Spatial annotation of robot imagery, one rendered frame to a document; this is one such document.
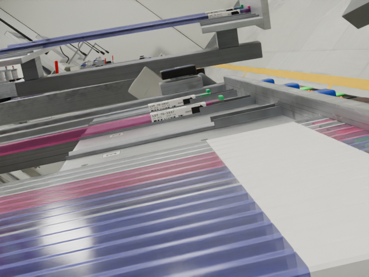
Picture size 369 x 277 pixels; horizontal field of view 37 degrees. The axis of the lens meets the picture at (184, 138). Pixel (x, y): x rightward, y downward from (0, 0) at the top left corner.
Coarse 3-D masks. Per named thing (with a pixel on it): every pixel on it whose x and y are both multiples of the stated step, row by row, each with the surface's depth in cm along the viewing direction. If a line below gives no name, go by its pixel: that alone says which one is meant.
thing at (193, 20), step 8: (248, 8) 104; (200, 16) 105; (208, 16) 105; (152, 24) 105; (160, 24) 105; (168, 24) 105; (176, 24) 105; (184, 24) 105; (104, 32) 105; (112, 32) 105; (120, 32) 105; (128, 32) 105; (136, 32) 106; (56, 40) 106; (64, 40) 106; (72, 40) 106; (80, 40) 106; (88, 40) 106; (8, 48) 106; (16, 48) 106; (24, 48) 106
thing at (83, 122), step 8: (200, 96) 70; (112, 112) 69; (120, 112) 69; (128, 112) 69; (136, 112) 69; (144, 112) 70; (72, 120) 69; (80, 120) 69; (88, 120) 69; (96, 120) 69; (104, 120) 69; (32, 128) 70; (40, 128) 69; (48, 128) 69; (56, 128) 69; (64, 128) 69; (72, 128) 69; (0, 136) 69; (8, 136) 69; (16, 136) 69; (24, 136) 69; (32, 136) 69
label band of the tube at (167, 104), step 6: (186, 96) 71; (192, 96) 70; (156, 102) 70; (162, 102) 70; (168, 102) 70; (174, 102) 70; (180, 102) 70; (186, 102) 70; (150, 108) 70; (156, 108) 70; (162, 108) 70
